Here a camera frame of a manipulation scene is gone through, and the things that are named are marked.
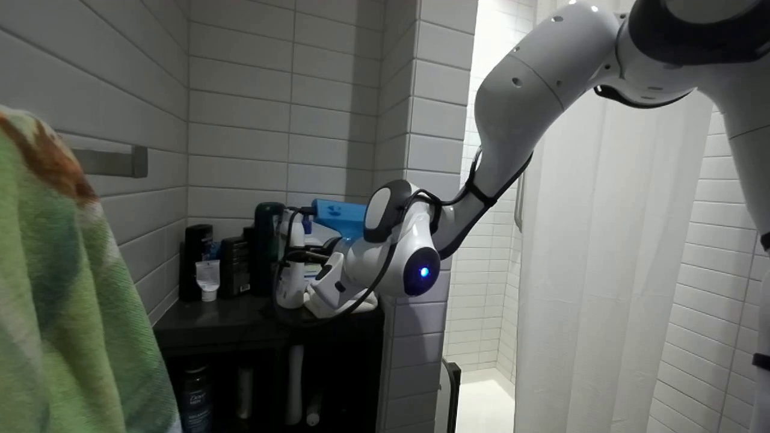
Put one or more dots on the black wall-mounted fixture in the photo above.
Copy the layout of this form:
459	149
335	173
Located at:
453	397

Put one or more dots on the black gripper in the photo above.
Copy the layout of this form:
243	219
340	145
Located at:
305	253

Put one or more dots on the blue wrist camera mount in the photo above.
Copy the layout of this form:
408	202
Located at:
343	216

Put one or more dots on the grey Dove bottle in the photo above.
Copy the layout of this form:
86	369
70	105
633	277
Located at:
195	397

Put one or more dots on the dark green tall bottle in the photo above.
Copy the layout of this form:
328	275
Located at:
264	245

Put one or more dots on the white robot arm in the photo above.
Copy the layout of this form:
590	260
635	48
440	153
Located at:
653	55

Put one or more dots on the white shower curtain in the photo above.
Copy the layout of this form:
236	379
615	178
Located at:
605	216

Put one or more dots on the green patterned hanging towel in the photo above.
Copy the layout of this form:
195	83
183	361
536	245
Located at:
78	352

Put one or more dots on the black bottle far left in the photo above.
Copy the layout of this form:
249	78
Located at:
195	245

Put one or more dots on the dark grey shelf unit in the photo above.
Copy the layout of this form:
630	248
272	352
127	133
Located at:
243	344

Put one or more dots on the white squeeze tube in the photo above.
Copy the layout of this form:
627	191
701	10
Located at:
208	280

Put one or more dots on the white bottle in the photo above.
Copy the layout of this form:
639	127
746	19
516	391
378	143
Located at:
293	386
292	284

